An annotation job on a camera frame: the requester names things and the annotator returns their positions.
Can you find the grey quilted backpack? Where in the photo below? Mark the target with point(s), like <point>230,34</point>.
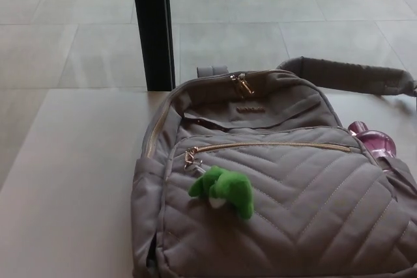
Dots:
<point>293,200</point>

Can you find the purple transparent water bottle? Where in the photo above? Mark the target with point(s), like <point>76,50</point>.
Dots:
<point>371,145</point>

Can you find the black vertical window frame post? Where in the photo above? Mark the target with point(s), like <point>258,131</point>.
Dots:
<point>153,27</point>

